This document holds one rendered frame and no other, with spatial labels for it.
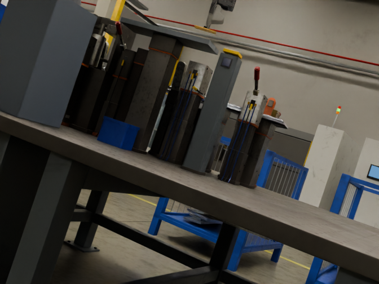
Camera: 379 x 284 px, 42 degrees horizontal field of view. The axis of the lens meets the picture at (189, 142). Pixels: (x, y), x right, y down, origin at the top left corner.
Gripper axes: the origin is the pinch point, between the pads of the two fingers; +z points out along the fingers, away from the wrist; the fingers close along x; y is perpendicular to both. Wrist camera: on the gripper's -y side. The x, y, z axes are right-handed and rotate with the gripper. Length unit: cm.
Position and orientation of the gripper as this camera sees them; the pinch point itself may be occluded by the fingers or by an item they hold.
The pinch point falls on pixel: (206, 25)
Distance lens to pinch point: 190.7
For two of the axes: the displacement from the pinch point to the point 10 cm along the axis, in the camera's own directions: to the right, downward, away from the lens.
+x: 0.6, 0.3, 10.0
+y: 9.4, 3.2, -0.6
